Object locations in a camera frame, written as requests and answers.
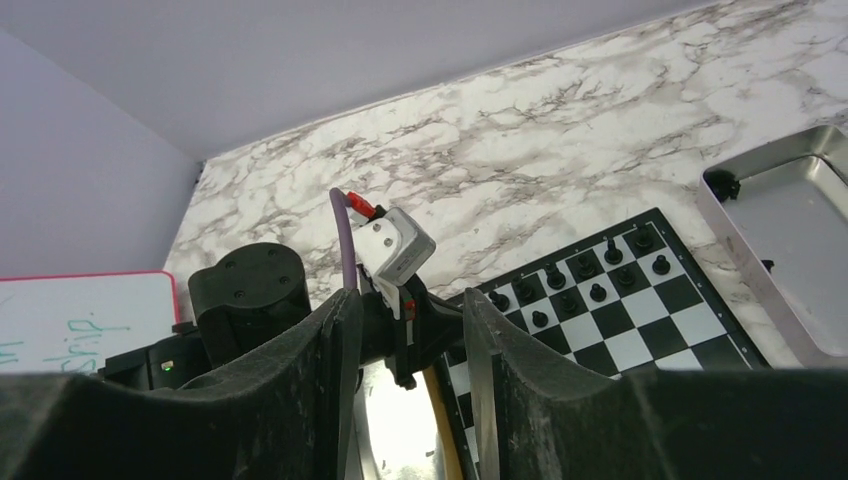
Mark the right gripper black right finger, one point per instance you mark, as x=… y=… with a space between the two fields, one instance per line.
x=538 y=415

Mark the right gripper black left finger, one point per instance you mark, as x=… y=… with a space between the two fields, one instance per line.
x=280 y=411

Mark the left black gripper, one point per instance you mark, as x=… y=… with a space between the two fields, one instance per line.
x=259 y=291

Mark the black chess pawn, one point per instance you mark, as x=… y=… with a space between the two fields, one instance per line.
x=567 y=303
x=539 y=319
x=598 y=293
x=723 y=185
x=625 y=276

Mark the black chess piece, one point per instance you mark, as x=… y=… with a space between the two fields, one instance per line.
x=501 y=301
x=523 y=290
x=643 y=238
x=555 y=278
x=661 y=265
x=613 y=255

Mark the black chess bishop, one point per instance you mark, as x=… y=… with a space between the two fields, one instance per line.
x=586 y=266

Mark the white box of black pieces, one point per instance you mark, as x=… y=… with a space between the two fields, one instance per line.
x=787 y=236

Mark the gold metal tin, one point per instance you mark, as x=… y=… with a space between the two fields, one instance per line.
x=400 y=433

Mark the black white chessboard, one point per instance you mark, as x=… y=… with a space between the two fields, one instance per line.
x=677 y=321

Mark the red framed whiteboard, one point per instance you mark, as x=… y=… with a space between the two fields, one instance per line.
x=73 y=323

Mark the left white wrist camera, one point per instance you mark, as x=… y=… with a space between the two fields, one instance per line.
x=393 y=247

